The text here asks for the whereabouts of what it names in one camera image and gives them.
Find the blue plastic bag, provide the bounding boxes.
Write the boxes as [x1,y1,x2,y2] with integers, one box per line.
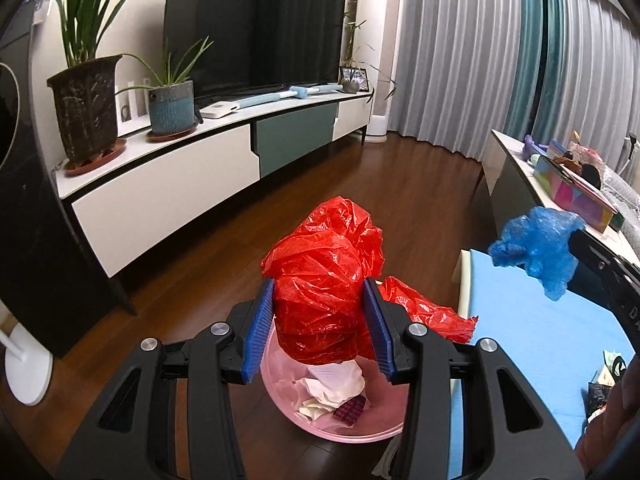
[488,206,586,301]

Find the black pink patterned wrapper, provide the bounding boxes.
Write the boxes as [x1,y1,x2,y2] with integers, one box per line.
[333,394,367,427]

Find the cream paper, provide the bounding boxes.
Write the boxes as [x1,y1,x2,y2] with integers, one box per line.
[296,360,366,420]

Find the red plastic bag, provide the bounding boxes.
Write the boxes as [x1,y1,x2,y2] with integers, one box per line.
[259,195,480,366]

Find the person right hand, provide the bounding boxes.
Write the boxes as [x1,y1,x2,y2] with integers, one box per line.
[575,356,640,474]

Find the green white packet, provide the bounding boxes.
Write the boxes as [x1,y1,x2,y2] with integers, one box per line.
[587,350,627,413]

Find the blue table mat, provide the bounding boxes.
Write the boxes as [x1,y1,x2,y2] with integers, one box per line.
[449,250,639,479]

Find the colourful rectangular box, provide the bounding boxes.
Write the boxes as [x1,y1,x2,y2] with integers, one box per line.
[534,155,617,233]

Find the white fan base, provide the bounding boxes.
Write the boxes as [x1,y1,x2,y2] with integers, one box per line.
[1,324,53,406]

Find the teal curtain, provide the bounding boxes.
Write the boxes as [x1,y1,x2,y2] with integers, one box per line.
[504,0,568,144]

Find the white green tv cabinet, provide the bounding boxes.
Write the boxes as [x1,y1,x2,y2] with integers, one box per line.
[54,92,373,278]

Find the white standing air conditioner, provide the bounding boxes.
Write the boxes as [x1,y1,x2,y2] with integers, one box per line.
[357,0,401,144]

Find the grey curtain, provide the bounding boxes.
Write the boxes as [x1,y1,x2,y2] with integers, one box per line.
[390,0,639,164]

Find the bamboo plant by television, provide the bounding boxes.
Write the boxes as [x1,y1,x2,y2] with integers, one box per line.
[338,0,397,102]

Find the small plant blue pot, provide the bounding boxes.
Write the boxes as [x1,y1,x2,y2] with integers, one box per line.
[116,37,214,139]

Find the white remote box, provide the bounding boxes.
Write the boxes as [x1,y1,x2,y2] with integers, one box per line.
[200,101,240,119]

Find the tall plant dark pot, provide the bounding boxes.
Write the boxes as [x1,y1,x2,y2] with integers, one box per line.
[47,0,127,171]

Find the light blue stick massager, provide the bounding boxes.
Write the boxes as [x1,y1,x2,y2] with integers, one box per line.
[234,82,343,110]

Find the black flat screen television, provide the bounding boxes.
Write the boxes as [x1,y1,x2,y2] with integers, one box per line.
[164,0,345,102]

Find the small picture frame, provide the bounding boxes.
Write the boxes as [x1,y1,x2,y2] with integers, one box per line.
[340,66,370,93]

